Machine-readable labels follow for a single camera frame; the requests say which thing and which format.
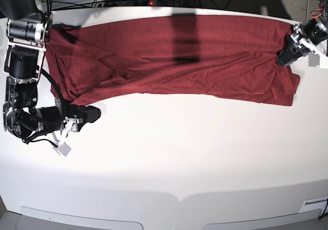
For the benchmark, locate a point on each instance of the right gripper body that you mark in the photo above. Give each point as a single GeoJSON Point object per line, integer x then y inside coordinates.
{"type": "Point", "coordinates": [68, 125]}

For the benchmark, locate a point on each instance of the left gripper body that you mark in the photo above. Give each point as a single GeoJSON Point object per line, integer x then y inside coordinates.
{"type": "Point", "coordinates": [313, 43]}

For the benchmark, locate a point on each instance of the dark red long-sleeve T-shirt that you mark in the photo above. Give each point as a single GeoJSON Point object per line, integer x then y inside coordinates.
{"type": "Point", "coordinates": [225, 56]}

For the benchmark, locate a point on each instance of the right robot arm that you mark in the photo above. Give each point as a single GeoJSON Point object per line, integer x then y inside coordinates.
{"type": "Point", "coordinates": [27, 31]}

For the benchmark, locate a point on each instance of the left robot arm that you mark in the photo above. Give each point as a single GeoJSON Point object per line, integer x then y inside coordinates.
{"type": "Point", "coordinates": [313, 26]}

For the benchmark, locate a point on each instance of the white label plate on table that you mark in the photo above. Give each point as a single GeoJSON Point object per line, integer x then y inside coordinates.
{"type": "Point", "coordinates": [314, 204]}

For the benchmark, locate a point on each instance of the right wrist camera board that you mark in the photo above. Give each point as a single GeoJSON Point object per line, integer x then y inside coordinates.
{"type": "Point", "coordinates": [63, 149]}

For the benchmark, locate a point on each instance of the black power strip red switch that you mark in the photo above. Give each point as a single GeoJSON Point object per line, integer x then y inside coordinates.
{"type": "Point", "coordinates": [135, 3]}

